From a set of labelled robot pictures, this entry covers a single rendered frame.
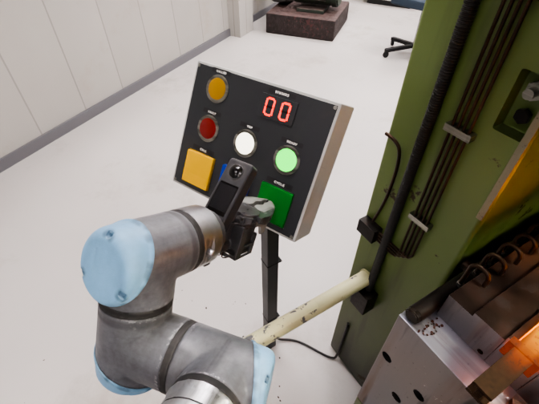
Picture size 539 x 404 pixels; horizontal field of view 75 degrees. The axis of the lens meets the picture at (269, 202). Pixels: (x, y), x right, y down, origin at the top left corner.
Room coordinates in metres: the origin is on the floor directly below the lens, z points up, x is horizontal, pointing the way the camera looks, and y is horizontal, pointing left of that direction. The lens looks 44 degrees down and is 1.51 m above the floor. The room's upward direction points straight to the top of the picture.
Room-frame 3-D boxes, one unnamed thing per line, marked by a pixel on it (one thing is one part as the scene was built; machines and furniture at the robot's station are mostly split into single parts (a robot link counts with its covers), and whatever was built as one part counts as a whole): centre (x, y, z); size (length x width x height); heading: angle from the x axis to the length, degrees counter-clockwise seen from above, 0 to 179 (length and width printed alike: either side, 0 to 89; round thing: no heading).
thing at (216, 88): (0.69, 0.11, 1.16); 0.05 x 0.03 x 0.04; 31
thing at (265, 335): (0.48, -0.10, 0.62); 0.44 x 0.05 x 0.05; 121
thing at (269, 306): (0.67, 0.00, 0.54); 0.04 x 0.04 x 1.08; 31
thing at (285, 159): (0.55, -0.03, 1.09); 0.05 x 0.03 x 0.04; 31
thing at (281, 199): (0.51, -0.01, 1.00); 0.07 x 0.05 x 0.07; 56
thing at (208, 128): (0.66, 0.13, 1.09); 0.05 x 0.03 x 0.04; 31
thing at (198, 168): (0.62, 0.16, 1.01); 0.07 x 0.05 x 0.07; 56
